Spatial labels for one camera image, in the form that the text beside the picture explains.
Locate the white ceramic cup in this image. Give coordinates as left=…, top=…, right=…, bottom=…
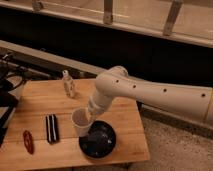
left=71, top=107, right=93, bottom=137

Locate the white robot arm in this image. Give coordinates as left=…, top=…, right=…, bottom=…
left=88, top=66, right=213, bottom=127

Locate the black ceramic bowl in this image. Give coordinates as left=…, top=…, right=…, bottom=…
left=79, top=121, right=116, bottom=158

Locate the clear plastic bottle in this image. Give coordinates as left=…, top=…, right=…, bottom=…
left=62, top=70, right=75, bottom=98

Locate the black white striped case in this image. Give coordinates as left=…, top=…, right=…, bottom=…
left=45, top=114, right=59, bottom=144

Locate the red brown oval object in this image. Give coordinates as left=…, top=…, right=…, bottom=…
left=23, top=130, right=34, bottom=154

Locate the black equipment at left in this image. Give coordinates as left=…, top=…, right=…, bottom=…
left=0, top=53, right=26, bottom=146

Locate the metal railing frame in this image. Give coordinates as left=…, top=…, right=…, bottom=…
left=0, top=0, right=213, bottom=48

